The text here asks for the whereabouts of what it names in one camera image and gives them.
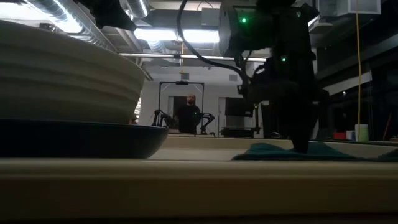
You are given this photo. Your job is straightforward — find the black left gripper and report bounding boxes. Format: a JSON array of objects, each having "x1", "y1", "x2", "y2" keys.
[{"x1": 76, "y1": 0, "x2": 138, "y2": 32}]

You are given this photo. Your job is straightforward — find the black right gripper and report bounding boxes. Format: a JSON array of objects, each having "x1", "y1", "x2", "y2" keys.
[{"x1": 239, "y1": 60, "x2": 330, "y2": 153}]

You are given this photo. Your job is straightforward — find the green cloth napkin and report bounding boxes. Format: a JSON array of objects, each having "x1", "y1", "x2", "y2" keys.
[{"x1": 231, "y1": 142, "x2": 398, "y2": 162}]

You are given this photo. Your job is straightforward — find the white ribbed bowl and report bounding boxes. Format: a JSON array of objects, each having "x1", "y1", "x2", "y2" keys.
[{"x1": 0, "y1": 19, "x2": 147, "y2": 125}]

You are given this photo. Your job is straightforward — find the dark blue plate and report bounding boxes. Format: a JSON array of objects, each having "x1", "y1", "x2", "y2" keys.
[{"x1": 0, "y1": 118, "x2": 170, "y2": 160}]

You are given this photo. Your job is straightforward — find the long ceiling light bar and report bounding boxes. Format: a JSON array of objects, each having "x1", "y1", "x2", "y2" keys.
[{"x1": 119, "y1": 52, "x2": 267, "y2": 63}]

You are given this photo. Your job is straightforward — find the black television cart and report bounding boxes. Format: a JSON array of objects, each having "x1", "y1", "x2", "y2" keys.
[{"x1": 221, "y1": 102, "x2": 262, "y2": 139}]

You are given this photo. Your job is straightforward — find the pale cylindrical container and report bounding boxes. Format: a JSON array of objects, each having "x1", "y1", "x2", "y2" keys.
[{"x1": 354, "y1": 124, "x2": 369, "y2": 142}]

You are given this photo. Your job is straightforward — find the red pole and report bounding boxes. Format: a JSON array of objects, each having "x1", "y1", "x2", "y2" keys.
[{"x1": 382, "y1": 112, "x2": 393, "y2": 142}]

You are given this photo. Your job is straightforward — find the grey ceiling box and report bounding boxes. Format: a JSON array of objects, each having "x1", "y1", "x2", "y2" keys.
[{"x1": 201, "y1": 7, "x2": 221, "y2": 27}]

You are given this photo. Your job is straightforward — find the person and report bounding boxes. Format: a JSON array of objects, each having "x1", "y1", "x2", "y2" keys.
[{"x1": 177, "y1": 93, "x2": 202, "y2": 135}]

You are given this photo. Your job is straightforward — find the white ceiling air unit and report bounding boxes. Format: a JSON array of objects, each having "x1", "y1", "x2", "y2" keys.
[{"x1": 318, "y1": 0, "x2": 382, "y2": 17}]

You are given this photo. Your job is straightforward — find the silver spiral ventilation duct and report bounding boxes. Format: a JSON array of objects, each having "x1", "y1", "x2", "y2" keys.
[
  {"x1": 119, "y1": 0, "x2": 150, "y2": 19},
  {"x1": 23, "y1": 0, "x2": 118, "y2": 52}
]

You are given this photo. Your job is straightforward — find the yellow extension cable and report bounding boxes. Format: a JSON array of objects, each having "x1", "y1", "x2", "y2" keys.
[{"x1": 355, "y1": 0, "x2": 363, "y2": 141}]

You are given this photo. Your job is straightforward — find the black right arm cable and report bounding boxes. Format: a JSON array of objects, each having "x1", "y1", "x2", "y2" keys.
[{"x1": 176, "y1": 0, "x2": 249, "y2": 83}]

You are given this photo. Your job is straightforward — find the black camera gantry frame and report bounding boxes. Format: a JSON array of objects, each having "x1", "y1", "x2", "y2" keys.
[{"x1": 158, "y1": 81, "x2": 205, "y2": 137}]

